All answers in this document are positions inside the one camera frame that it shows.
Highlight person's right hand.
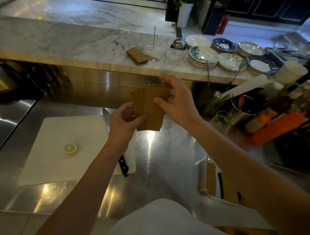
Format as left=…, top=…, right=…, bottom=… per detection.
left=154, top=75, right=202, bottom=129

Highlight person's left hand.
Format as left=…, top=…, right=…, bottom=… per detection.
left=108, top=102, right=147, bottom=149

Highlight brown paper napkins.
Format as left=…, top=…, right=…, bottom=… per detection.
left=130, top=83, right=170, bottom=132

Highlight person's right forearm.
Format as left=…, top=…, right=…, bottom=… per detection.
left=185, top=116, right=310, bottom=235

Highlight person's left forearm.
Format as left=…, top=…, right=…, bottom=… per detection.
left=35, top=142, right=131, bottom=235

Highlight clear glass dish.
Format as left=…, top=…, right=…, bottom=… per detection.
left=165, top=47, right=186, bottom=61

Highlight white receipt paper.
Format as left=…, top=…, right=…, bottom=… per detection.
left=145, top=45, right=162, bottom=60

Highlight brown napkin stack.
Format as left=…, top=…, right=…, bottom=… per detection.
left=126, top=47, right=150, bottom=65

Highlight silver fork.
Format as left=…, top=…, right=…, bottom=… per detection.
left=206, top=59, right=213, bottom=95

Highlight green glass bottle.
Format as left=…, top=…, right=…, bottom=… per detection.
left=203, top=93, right=234, bottom=117

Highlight silver call bell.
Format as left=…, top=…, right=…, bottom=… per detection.
left=171, top=37, right=186, bottom=51

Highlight leaf patterned plate stack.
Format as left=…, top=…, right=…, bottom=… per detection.
left=188, top=46, right=219, bottom=68

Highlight glass with mint leaves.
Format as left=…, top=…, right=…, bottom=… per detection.
left=209, top=110, right=233, bottom=134

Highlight metal receipt spike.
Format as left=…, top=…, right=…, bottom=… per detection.
left=148, top=25, right=161, bottom=61

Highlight white bowl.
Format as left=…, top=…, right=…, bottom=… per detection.
left=185, top=34, right=211, bottom=48

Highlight lemon half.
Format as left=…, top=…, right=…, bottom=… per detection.
left=63, top=143, right=78, bottom=155

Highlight pale green plate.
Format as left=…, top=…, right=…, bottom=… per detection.
left=218, top=52, right=247, bottom=72

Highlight silver spoon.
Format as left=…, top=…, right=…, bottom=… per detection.
left=226, top=58, right=248, bottom=91

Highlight metal utensil container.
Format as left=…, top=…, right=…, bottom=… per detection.
left=230, top=94, right=259, bottom=126

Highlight white paper roll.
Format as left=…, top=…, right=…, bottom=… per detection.
left=219, top=74, right=274, bottom=99

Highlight white plant vase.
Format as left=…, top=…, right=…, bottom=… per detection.
left=176, top=2, right=195, bottom=30

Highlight white cutting board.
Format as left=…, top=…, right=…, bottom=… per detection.
left=17, top=115, right=137, bottom=186

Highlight red packet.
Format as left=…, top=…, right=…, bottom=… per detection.
left=216, top=15, right=230, bottom=35

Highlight black box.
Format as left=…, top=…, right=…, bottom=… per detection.
left=201, top=0, right=228, bottom=36

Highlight squeeze bottle with orange cap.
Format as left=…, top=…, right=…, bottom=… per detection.
left=245, top=112, right=274, bottom=134

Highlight metal tray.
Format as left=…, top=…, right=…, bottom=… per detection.
left=198, top=154, right=256, bottom=210

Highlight person's white apron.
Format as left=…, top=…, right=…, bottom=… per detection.
left=106, top=199, right=228, bottom=235

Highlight striped rim plate stack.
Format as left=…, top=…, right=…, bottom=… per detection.
left=238, top=41, right=265, bottom=57

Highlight dark blue rimmed plate stack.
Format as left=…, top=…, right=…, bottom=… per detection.
left=246, top=55, right=279, bottom=76

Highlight dark sauce bottle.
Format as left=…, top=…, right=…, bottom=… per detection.
left=267, top=82, right=300, bottom=115

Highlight black handled kitchen knife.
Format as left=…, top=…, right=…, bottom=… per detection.
left=102, top=107, right=129, bottom=177

